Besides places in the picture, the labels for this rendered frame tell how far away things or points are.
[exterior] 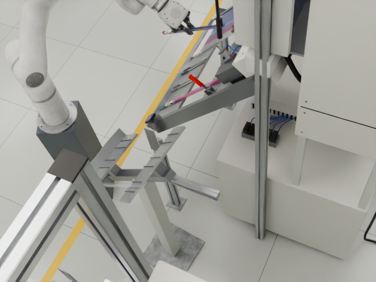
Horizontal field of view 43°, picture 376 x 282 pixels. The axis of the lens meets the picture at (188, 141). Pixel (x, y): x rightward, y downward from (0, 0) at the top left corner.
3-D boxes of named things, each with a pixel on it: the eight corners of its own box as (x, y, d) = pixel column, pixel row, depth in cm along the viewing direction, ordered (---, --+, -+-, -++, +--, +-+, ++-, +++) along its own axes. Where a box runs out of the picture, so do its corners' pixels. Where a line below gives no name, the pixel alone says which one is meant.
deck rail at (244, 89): (158, 133, 212) (147, 125, 210) (160, 130, 213) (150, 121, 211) (264, 91, 153) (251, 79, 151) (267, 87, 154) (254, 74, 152)
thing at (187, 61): (160, 130, 213) (148, 120, 211) (220, 29, 242) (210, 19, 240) (161, 129, 212) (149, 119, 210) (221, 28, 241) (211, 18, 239)
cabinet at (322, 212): (223, 217, 260) (215, 159, 208) (269, 118, 291) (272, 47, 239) (342, 264, 238) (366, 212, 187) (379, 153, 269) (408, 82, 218)
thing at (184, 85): (157, 125, 211) (151, 121, 210) (217, 24, 240) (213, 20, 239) (179, 116, 195) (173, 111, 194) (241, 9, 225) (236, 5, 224)
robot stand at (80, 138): (82, 201, 275) (35, 134, 217) (85, 173, 285) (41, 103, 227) (112, 199, 274) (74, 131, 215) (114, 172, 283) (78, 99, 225)
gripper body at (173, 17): (156, 10, 196) (177, 29, 199) (170, -8, 198) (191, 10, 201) (151, 14, 203) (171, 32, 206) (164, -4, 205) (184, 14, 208)
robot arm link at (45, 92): (34, 107, 201) (10, 70, 181) (19, 80, 211) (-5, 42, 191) (60, 94, 204) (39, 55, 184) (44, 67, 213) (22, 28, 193)
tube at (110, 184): (85, 186, 197) (83, 184, 196) (87, 183, 197) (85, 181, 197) (142, 189, 155) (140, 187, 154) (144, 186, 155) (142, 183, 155)
